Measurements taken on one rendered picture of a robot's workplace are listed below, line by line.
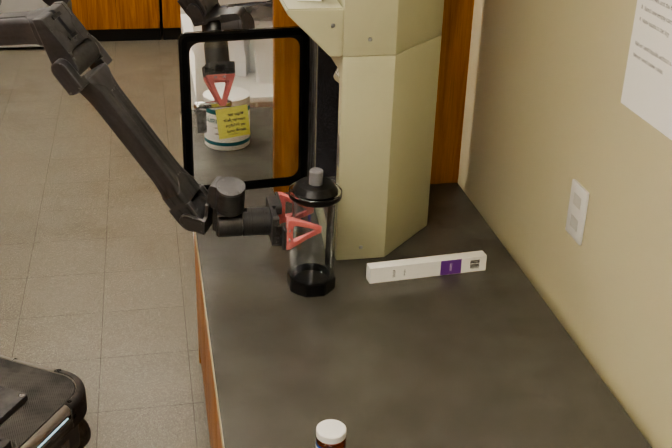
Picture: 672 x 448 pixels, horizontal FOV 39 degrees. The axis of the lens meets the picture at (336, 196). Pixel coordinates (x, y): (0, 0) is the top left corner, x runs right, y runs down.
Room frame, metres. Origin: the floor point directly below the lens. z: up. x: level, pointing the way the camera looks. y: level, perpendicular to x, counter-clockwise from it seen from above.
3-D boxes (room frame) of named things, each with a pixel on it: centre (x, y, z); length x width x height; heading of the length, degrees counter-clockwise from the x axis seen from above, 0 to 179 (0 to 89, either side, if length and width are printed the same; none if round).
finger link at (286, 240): (1.71, 0.08, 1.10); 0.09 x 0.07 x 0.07; 102
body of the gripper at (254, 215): (1.73, 0.15, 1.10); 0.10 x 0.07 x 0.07; 12
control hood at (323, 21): (2.01, 0.08, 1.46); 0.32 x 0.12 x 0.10; 12
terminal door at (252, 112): (2.12, 0.22, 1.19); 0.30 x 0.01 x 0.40; 108
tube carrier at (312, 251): (1.75, 0.04, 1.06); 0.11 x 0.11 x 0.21
